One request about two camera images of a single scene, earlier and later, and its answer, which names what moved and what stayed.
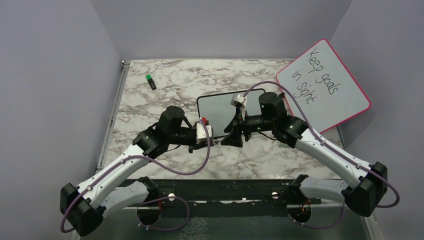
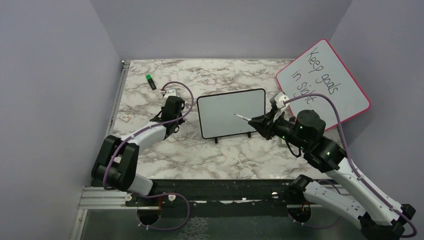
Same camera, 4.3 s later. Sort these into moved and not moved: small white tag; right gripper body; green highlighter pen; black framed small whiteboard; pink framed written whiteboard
Moved: right gripper body
Not moved: black framed small whiteboard; green highlighter pen; pink framed written whiteboard; small white tag
